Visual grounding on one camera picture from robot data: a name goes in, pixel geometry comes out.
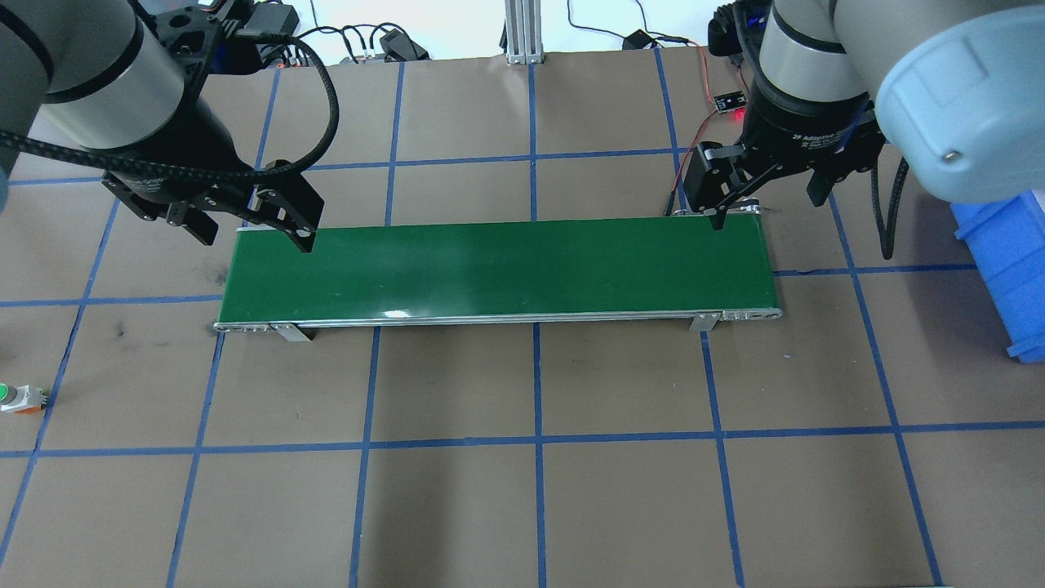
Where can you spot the small black power adapter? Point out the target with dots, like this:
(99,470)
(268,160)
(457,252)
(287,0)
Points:
(637,39)
(404,45)

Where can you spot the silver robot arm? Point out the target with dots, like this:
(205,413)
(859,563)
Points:
(955,98)
(122,82)

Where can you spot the blue plastic bin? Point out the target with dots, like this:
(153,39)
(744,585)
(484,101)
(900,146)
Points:
(1008,261)

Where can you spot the green conveyor belt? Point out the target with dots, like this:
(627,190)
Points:
(490,269)

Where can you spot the large black power brick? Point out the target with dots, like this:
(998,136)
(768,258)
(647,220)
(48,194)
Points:
(273,20)

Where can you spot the aluminium profile post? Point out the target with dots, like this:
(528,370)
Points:
(522,33)

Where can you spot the small black circuit board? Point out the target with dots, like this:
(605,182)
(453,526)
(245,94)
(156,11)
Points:
(730,101)

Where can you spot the small white component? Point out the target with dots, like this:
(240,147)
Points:
(16,398)

